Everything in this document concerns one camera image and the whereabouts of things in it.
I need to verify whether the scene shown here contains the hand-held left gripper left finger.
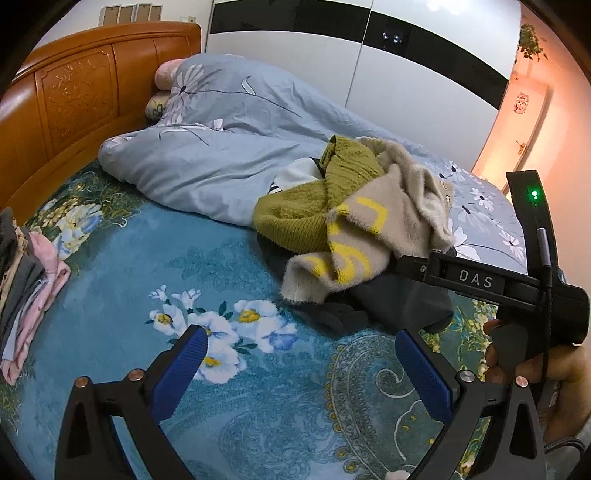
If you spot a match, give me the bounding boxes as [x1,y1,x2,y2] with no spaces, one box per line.
[54,324,209,480]

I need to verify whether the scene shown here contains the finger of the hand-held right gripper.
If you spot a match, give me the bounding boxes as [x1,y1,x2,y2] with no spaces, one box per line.
[396,252,431,283]

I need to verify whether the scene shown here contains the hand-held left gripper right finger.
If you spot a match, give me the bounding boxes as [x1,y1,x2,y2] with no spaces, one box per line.
[394,329,548,480]

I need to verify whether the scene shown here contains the beige fuzzy sweater yellow letters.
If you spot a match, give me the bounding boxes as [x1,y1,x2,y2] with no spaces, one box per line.
[281,136,456,306]

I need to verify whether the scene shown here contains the person's right hand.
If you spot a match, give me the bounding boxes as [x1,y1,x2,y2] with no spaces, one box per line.
[482,318,591,444]

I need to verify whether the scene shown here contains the teal floral bed sheet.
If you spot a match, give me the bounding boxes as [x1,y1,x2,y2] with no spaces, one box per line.
[0,159,509,480]

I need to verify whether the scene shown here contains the olive green knit sweater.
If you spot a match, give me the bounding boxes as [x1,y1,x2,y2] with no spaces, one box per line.
[252,135,387,256]

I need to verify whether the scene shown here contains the white black-striped garment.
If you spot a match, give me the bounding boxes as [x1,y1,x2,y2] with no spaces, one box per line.
[269,157,327,198]

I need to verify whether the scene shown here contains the folded pink garment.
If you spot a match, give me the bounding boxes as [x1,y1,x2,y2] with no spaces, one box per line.
[0,232,73,385]

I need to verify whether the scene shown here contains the folded light blue garment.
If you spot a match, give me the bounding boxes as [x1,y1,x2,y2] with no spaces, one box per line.
[0,286,47,365]

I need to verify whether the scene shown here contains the wooden door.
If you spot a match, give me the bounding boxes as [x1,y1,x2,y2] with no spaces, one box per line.
[471,74,556,195]

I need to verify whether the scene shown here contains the folded dark grey garment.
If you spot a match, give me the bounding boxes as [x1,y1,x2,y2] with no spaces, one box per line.
[0,256,47,342]

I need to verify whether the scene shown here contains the white wardrobe black stripe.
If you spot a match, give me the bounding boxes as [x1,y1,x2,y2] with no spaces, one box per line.
[205,0,523,172]

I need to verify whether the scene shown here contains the folded cream floral garment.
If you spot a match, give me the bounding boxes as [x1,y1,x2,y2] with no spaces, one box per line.
[0,226,34,305]

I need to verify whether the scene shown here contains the blue-grey floral duvet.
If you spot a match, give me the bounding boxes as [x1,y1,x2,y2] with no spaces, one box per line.
[99,52,530,277]

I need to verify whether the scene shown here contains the hanging green plant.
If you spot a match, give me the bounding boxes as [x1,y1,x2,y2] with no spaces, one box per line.
[518,23,549,62]

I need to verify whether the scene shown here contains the yellow patterned pillow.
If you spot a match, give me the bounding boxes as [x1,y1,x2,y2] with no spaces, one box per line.
[145,90,172,126]

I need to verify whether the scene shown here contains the pink pillow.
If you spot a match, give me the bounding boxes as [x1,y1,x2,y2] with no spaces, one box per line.
[154,57,188,91]

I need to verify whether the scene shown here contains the carved wooden headboard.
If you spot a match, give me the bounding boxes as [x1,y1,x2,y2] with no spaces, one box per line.
[0,21,204,217]

